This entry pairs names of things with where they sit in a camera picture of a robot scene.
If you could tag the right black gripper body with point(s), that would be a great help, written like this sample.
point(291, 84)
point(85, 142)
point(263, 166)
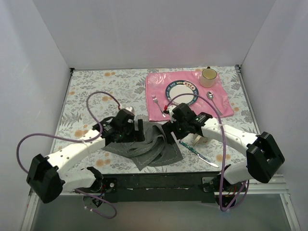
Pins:
point(172, 130)

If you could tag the green handled knife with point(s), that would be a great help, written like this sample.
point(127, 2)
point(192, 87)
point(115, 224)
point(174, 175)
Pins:
point(198, 154)

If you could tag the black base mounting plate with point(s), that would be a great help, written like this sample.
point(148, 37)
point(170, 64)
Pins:
point(155, 187)

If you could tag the aluminium frame rail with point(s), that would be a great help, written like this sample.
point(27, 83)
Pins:
point(267, 207)

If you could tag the pink placemat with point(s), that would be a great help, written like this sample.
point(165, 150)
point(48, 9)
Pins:
point(156, 84)

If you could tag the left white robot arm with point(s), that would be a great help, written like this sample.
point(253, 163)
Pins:
point(48, 176)

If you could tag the silver spoon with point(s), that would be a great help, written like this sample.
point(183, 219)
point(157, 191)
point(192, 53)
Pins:
point(210, 96)

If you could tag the white plate blue rim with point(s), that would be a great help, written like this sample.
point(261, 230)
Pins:
point(178, 87)

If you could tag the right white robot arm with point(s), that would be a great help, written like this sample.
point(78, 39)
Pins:
point(263, 156)

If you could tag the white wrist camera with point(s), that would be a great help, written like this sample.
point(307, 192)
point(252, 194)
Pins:
point(168, 110)
point(129, 110)

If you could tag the grey cloth napkin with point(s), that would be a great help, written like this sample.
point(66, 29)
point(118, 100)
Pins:
point(154, 151)

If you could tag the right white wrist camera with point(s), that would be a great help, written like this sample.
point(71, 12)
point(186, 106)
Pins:
point(168, 110)

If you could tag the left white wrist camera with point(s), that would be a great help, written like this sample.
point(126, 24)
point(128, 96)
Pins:
point(129, 110)

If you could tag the cream mug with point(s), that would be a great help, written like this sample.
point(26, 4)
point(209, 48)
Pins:
point(208, 77)

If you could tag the silver fork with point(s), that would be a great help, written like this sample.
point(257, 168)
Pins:
point(155, 100)

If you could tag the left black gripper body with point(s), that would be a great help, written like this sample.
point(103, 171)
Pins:
point(135, 131)

